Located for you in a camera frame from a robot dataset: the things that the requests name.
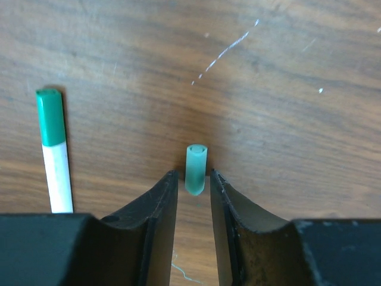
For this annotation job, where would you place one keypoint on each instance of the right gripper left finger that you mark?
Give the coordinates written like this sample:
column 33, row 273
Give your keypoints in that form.
column 132, row 246

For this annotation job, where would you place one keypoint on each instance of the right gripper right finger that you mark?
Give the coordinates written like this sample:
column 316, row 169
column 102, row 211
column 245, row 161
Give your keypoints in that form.
column 256, row 247

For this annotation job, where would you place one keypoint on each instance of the light green pen cap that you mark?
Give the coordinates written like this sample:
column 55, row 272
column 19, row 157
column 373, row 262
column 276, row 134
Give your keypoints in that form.
column 195, row 171

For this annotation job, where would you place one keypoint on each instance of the white pen dark green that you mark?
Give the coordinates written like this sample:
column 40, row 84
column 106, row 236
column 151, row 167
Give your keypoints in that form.
column 49, row 104

